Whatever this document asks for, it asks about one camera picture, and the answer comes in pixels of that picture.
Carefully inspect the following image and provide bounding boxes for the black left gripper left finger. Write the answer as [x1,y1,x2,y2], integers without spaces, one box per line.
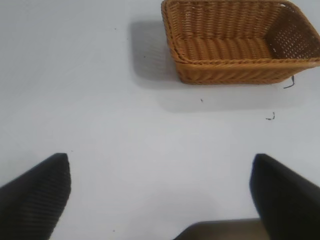
[0,152,72,240]

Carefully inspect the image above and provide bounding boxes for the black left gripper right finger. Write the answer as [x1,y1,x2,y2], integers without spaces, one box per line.
[249,153,320,240]

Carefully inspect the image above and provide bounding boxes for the brown woven wicker basket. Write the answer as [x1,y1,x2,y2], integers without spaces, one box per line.
[161,0,320,85]

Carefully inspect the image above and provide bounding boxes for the black wire scrap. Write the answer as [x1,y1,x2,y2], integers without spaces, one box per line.
[283,74,296,90]

